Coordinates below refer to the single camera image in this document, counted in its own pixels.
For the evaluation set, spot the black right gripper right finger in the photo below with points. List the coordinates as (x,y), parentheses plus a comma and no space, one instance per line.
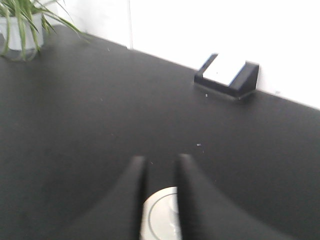
(205,213)

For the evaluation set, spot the glass jar with white lid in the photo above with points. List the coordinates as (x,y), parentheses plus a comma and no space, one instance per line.
(160,218)

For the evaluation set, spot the black white power socket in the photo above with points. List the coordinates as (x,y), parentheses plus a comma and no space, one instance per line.
(229,75)

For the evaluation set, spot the green potted plant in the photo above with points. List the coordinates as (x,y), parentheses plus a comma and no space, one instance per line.
(24,22)

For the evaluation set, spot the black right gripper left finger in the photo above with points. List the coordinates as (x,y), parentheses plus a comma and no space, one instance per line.
(118,215)

